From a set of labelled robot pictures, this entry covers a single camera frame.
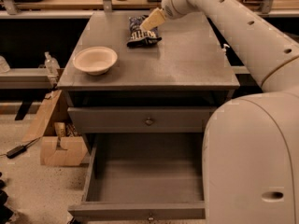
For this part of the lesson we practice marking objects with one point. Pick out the black power adapter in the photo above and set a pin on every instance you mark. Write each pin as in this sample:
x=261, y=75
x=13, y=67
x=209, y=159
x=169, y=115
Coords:
x=14, y=152

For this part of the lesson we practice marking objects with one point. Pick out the cardboard box on left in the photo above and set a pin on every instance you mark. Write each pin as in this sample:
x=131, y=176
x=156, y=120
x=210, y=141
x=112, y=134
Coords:
x=60, y=143

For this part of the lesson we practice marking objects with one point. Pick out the small white pump bottle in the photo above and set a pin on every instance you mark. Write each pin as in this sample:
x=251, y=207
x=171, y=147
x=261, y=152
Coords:
x=225, y=47

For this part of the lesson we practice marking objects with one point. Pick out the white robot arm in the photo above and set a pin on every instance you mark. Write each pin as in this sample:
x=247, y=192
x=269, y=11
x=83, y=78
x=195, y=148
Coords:
x=251, y=144

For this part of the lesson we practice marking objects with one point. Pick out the grey wooden drawer cabinet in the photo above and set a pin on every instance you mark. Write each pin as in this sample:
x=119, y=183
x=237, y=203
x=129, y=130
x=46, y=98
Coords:
x=187, y=68

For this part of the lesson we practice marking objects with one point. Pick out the blue chip bag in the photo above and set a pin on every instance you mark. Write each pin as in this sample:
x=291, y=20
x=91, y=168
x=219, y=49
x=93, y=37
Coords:
x=138, y=38

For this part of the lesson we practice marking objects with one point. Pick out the white paper bowl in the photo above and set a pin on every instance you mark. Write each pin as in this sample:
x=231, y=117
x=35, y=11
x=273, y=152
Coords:
x=95, y=60

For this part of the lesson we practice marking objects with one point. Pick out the closed grey top drawer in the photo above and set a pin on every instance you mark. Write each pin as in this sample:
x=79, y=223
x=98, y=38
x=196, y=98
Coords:
x=140, y=119

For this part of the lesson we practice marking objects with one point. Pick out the open grey middle drawer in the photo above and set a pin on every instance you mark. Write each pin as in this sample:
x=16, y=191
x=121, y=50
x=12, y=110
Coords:
x=143, y=176

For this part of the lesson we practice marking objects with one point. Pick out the clear plastic bottle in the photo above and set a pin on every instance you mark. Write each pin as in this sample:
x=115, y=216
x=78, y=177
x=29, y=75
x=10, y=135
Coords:
x=51, y=64

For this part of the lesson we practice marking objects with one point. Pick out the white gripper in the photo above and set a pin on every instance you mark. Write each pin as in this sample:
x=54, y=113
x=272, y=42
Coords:
x=168, y=7

